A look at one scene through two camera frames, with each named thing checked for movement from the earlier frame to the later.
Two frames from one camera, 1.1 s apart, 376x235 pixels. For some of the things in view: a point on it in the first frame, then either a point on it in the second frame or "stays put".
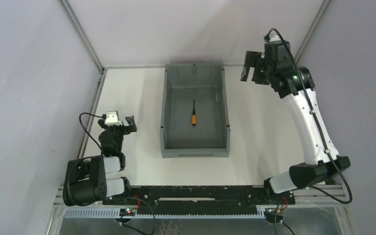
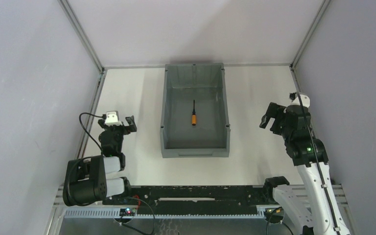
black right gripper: x=255 y=67 -> x=277 y=118
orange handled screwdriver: x=194 y=115 stays put
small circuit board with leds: x=128 y=211 stays put
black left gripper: x=123 y=128 stays put
